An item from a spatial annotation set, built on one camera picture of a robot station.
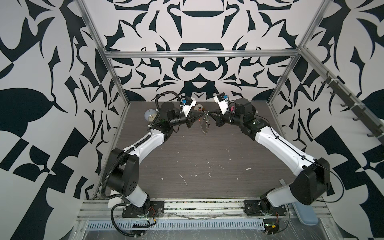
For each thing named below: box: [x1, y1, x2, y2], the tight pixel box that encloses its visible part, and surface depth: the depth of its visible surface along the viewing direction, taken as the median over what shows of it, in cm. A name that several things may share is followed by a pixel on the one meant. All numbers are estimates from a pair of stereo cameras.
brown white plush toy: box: [194, 103, 205, 112], surface depth 116 cm
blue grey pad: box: [292, 200, 319, 225], surface depth 71 cm
